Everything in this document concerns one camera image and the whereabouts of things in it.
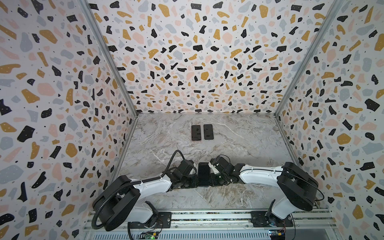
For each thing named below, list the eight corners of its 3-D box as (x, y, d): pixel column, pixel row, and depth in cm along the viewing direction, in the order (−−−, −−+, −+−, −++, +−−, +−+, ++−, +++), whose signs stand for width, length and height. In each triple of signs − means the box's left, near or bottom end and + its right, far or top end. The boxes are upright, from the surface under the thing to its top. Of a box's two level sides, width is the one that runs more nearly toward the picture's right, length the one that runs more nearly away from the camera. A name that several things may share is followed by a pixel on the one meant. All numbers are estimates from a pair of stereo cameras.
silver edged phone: (191, 140, 108) (191, 138, 106) (191, 127, 116) (191, 125, 114) (201, 140, 108) (201, 138, 106) (201, 127, 116) (201, 125, 114)
